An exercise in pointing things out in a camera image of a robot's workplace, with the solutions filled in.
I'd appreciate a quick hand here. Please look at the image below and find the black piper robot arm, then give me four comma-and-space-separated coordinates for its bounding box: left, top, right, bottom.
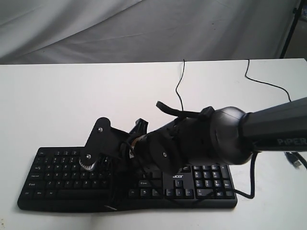
79, 98, 307, 178

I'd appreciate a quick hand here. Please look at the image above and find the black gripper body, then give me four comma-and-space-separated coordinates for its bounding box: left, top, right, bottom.
79, 117, 150, 173

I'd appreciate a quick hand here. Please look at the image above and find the black keyboard usb cable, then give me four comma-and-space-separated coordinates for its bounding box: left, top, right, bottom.
176, 58, 302, 169

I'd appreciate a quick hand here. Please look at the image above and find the black acer keyboard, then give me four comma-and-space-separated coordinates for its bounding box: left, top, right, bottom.
17, 147, 237, 213

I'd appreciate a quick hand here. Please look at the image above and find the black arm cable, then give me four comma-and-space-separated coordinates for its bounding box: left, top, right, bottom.
143, 100, 307, 207

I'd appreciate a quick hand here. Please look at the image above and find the grey backdrop cloth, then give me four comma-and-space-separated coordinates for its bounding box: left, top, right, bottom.
0, 0, 299, 64

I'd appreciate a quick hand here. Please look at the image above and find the black tripod stand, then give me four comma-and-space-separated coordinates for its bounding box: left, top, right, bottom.
279, 0, 305, 59

